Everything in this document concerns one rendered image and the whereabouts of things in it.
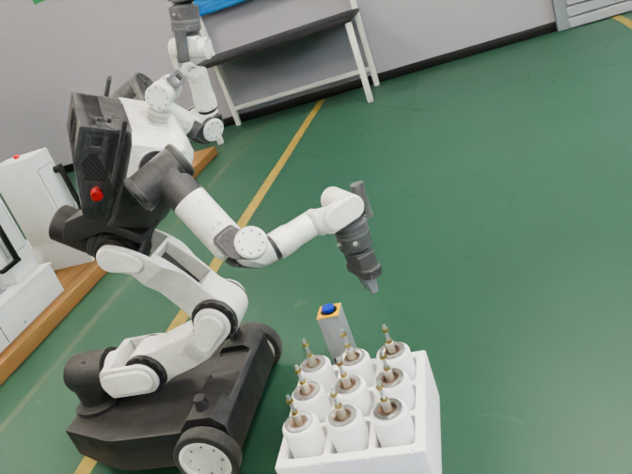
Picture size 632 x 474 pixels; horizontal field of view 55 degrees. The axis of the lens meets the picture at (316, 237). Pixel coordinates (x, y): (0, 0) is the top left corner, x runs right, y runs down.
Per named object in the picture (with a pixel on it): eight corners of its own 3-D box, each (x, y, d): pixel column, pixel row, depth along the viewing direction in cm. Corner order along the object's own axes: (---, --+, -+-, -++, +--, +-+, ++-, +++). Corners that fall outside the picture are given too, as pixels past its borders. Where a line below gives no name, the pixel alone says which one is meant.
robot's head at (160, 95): (140, 113, 157) (147, 81, 153) (153, 101, 166) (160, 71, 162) (165, 121, 158) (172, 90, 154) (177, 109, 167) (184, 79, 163)
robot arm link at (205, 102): (217, 78, 191) (231, 129, 205) (198, 69, 197) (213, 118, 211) (189, 93, 187) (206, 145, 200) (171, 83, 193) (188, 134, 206)
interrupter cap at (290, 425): (301, 436, 153) (300, 434, 152) (279, 430, 158) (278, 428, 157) (318, 416, 158) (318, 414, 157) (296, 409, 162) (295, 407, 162)
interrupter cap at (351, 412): (332, 432, 151) (331, 430, 150) (324, 414, 157) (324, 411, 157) (360, 419, 151) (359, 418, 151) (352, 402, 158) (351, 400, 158)
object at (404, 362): (425, 408, 173) (409, 357, 166) (392, 414, 176) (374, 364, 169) (424, 386, 182) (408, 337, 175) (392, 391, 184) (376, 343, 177)
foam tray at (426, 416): (297, 517, 163) (274, 468, 156) (319, 414, 197) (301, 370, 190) (443, 503, 152) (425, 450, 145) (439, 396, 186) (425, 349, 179)
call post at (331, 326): (346, 397, 200) (316, 320, 188) (348, 383, 206) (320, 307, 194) (367, 394, 198) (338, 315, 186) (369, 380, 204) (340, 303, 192)
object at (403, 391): (386, 425, 172) (368, 375, 165) (417, 412, 173) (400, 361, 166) (397, 447, 164) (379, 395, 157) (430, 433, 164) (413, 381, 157)
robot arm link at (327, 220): (369, 212, 151) (324, 241, 148) (352, 205, 159) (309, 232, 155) (358, 190, 148) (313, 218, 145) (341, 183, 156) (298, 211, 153)
